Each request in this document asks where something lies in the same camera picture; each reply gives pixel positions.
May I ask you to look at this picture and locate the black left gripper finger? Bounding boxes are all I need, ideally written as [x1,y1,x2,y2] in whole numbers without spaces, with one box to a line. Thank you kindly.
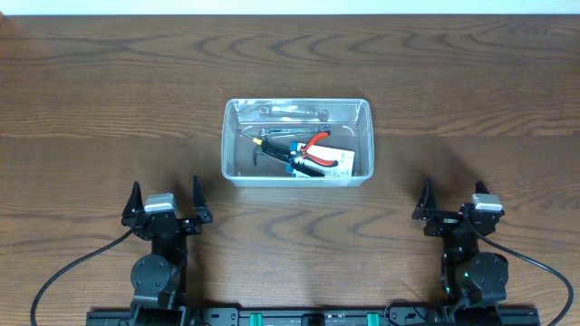
[193,175,213,220]
[121,181,144,219]

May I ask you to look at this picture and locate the white teal product card package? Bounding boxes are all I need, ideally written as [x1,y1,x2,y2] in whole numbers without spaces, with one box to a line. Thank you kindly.
[295,146,355,177]

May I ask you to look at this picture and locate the clear plastic container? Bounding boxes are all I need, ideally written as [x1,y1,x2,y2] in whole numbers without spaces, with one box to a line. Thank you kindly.
[221,99,374,187]

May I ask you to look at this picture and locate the red handled cutting pliers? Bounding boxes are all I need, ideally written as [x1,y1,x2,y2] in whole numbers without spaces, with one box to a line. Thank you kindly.
[295,131,338,168]

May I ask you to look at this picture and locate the black yellow screwdriver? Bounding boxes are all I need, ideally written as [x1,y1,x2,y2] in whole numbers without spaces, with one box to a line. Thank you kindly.
[238,130,292,165]

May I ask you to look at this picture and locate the silver combination wrench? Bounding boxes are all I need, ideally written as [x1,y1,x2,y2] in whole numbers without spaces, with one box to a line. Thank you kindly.
[258,125,330,138]

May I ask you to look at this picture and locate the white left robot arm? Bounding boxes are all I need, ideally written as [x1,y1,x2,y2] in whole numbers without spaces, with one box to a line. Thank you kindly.
[121,177,213,326]

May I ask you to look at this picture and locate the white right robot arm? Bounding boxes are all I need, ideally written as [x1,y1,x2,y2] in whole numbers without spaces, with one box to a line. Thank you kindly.
[412,177,508,325]

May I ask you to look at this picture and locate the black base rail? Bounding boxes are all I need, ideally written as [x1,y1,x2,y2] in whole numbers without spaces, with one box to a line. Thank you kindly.
[86,303,540,326]

